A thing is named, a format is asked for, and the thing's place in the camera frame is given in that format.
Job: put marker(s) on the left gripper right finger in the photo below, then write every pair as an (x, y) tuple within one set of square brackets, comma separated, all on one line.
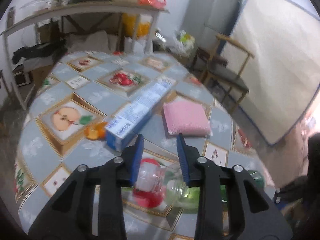
[(231, 204)]

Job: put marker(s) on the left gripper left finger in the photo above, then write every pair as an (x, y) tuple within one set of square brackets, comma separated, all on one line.
[(88, 205)]

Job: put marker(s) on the clear crushed plastic bottle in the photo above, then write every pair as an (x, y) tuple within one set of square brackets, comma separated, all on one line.
[(157, 185)]

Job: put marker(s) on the blue toothpaste box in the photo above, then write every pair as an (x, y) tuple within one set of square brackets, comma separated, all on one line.
[(121, 129)]

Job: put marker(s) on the green paper cup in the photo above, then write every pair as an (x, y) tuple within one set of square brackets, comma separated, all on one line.
[(257, 177)]

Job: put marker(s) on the fruit pattern tablecloth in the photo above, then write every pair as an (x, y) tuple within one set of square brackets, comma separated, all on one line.
[(87, 87)]

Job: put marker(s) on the pink sponge cloth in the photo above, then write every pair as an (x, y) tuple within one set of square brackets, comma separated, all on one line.
[(187, 118)]

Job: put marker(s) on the white mattress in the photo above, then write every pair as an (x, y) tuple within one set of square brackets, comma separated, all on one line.
[(283, 76)]

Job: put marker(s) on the microwave on floor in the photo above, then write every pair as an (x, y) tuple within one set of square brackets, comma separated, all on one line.
[(21, 76)]

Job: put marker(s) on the wooden chair by fridge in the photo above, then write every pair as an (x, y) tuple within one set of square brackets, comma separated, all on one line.
[(215, 68)]

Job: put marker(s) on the black clothes pile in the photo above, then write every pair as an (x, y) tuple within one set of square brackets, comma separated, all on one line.
[(39, 50)]

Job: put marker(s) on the yellow plastic bag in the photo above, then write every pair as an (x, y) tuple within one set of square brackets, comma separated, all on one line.
[(130, 27)]

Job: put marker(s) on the grey refrigerator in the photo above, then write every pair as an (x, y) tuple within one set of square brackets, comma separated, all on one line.
[(204, 19)]

